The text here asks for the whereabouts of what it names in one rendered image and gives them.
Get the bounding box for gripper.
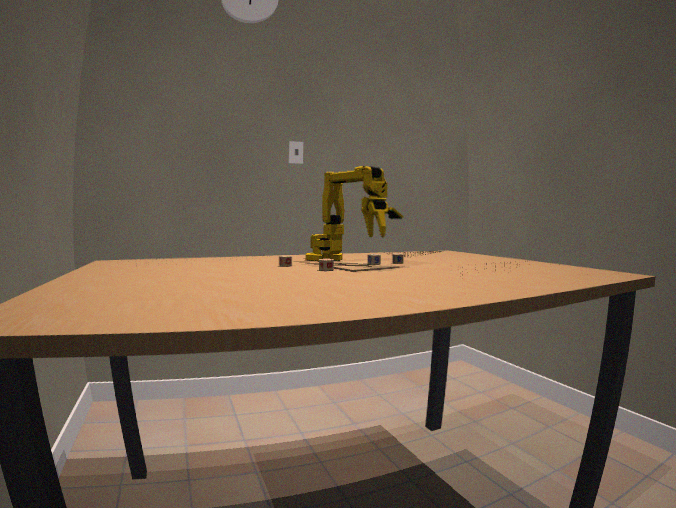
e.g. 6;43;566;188
361;196;404;237

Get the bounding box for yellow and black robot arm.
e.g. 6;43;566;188
306;166;387;261

